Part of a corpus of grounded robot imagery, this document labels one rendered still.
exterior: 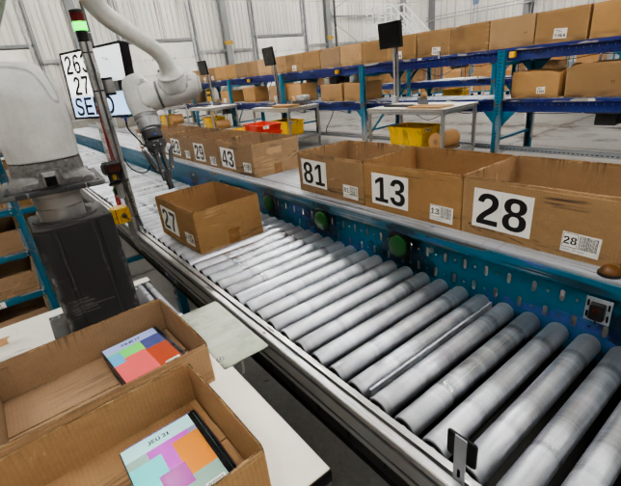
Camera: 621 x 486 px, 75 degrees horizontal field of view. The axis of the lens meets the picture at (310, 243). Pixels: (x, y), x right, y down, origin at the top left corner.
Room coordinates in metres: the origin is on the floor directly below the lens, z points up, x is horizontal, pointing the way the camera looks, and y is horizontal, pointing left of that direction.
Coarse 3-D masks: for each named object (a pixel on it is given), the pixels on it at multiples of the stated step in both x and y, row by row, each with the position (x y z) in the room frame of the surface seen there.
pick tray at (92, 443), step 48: (144, 384) 0.60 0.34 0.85; (192, 384) 0.65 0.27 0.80; (48, 432) 0.51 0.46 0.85; (96, 432) 0.54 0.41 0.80; (144, 432) 0.57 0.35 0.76; (240, 432) 0.49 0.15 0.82; (0, 480) 0.46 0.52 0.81; (48, 480) 0.49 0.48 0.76; (96, 480) 0.48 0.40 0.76; (240, 480) 0.40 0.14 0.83
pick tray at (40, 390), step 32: (128, 320) 0.88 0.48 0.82; (160, 320) 0.92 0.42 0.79; (32, 352) 0.75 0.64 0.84; (64, 352) 0.79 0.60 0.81; (96, 352) 0.82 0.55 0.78; (192, 352) 0.69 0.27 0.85; (0, 384) 0.71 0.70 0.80; (32, 384) 0.74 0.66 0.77; (64, 384) 0.74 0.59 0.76; (96, 384) 0.73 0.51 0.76; (128, 384) 0.61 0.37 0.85; (0, 416) 0.63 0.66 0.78; (32, 416) 0.65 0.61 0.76; (64, 416) 0.54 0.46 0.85; (0, 448) 0.49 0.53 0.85
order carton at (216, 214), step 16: (176, 192) 1.79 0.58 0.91; (192, 192) 1.84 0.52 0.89; (208, 192) 1.88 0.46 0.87; (224, 192) 1.83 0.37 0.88; (240, 192) 1.71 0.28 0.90; (160, 208) 1.70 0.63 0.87; (176, 208) 1.53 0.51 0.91; (192, 208) 1.83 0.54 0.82; (208, 208) 1.46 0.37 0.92; (224, 208) 1.50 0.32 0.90; (240, 208) 1.54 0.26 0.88; (256, 208) 1.59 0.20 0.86; (192, 224) 1.44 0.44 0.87; (208, 224) 1.46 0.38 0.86; (224, 224) 1.49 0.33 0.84; (240, 224) 1.54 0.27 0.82; (256, 224) 1.58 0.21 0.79; (208, 240) 1.45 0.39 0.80; (224, 240) 1.49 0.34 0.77
